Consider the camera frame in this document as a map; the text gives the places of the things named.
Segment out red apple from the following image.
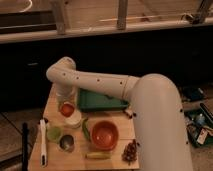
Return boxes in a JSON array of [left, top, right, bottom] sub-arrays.
[[60, 103, 75, 117]]

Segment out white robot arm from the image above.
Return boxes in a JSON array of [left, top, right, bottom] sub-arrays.
[[46, 57, 193, 171]]

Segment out white paper cup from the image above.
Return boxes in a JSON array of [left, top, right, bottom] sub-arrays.
[[65, 110, 82, 128]]

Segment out small metal cup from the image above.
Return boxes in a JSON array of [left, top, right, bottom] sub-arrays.
[[59, 135, 74, 152]]

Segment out green cup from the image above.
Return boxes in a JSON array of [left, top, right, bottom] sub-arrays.
[[47, 126, 62, 143]]

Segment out green plastic tray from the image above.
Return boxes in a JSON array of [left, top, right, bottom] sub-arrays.
[[77, 89, 129, 112]]

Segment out green cucumber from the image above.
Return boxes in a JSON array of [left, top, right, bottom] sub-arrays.
[[82, 118, 90, 141]]

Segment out wooden board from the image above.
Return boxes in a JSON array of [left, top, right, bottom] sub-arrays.
[[28, 86, 139, 171]]

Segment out orange bowl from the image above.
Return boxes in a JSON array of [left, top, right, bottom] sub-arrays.
[[90, 120, 119, 151]]

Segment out purple grape bunch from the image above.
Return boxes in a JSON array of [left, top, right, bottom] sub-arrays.
[[122, 140, 137, 164]]

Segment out black pole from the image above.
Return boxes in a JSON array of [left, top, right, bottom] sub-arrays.
[[22, 123, 28, 171]]

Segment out green tool box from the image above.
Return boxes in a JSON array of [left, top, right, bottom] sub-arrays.
[[184, 108, 213, 148]]

